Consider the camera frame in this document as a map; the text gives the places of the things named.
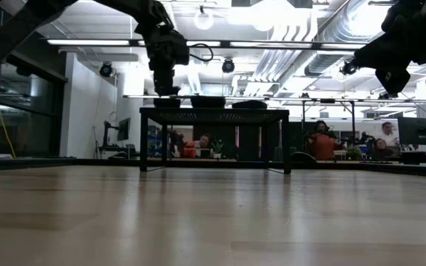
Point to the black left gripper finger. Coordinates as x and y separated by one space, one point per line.
160 83
173 83

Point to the black hexagonal bowl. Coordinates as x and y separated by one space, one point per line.
250 105

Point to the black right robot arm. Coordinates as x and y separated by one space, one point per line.
420 22

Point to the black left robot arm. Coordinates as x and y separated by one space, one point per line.
24 18

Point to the black monitor on arm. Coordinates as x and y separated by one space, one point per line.
124 129

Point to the black ceiling spotlight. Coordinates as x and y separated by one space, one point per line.
383 97
348 68

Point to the black perforated metal shelf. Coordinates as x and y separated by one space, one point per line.
216 116

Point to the black round ceiling lamp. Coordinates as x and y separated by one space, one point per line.
228 65
105 70

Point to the person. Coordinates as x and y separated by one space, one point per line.
322 146
203 142
187 147
380 147
387 133

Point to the small potted green plant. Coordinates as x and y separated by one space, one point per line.
217 148

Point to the black computer monitor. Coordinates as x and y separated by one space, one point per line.
418 131

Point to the long ceiling light strip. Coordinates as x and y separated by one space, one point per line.
272 44

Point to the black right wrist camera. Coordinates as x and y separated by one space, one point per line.
393 79

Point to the silver ventilation duct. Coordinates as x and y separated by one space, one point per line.
324 63

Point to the black background stand frame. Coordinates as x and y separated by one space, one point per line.
353 114

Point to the black aluminium table frame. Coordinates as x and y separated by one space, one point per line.
401 168

